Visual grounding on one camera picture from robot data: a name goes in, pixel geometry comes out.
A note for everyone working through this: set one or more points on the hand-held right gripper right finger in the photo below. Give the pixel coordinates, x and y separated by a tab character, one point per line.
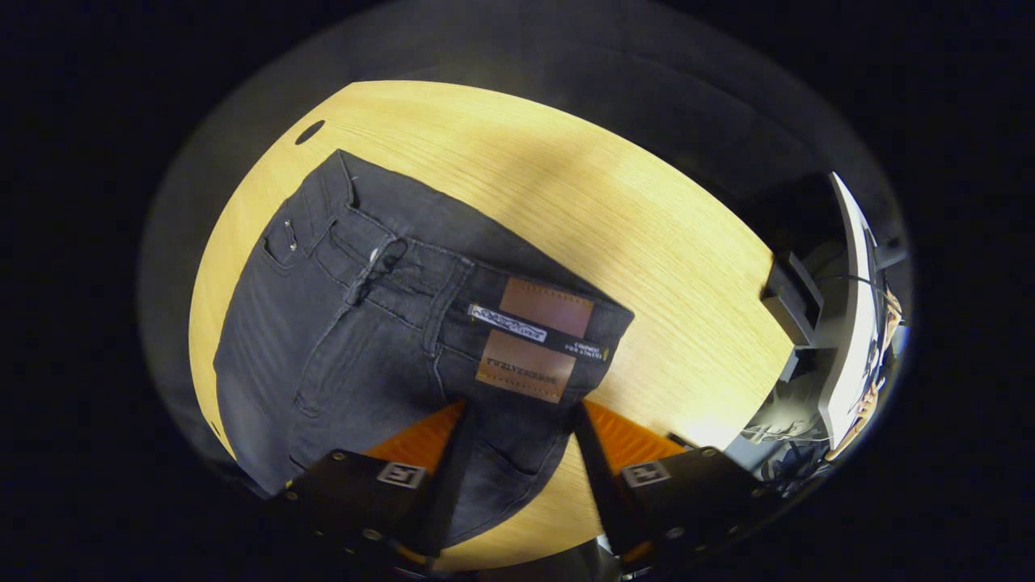
602	485

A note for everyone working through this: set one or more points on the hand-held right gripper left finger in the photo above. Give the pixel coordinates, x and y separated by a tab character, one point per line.
449	485

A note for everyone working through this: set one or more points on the dark denim jeans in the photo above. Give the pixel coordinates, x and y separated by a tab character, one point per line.
364	347

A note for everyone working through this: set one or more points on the black box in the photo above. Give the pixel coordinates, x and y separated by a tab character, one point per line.
792	299

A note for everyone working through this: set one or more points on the white flat panel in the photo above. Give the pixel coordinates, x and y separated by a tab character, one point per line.
853	307

